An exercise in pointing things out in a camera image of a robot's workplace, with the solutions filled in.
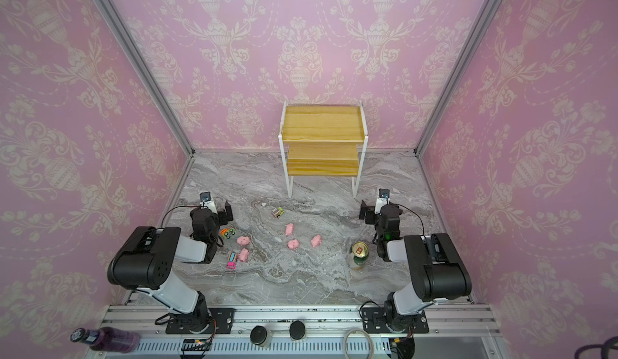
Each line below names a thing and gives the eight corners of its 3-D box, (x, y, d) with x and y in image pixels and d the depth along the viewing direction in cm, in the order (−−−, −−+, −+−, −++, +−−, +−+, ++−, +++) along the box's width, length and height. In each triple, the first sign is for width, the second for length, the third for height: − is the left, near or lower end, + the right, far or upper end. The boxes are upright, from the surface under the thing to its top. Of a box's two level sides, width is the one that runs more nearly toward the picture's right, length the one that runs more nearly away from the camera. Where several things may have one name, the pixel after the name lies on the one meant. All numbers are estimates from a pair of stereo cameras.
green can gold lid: (349, 269, 86) (354, 257, 77) (348, 254, 89) (352, 241, 80) (364, 269, 86) (370, 257, 77) (362, 254, 89) (367, 241, 80)
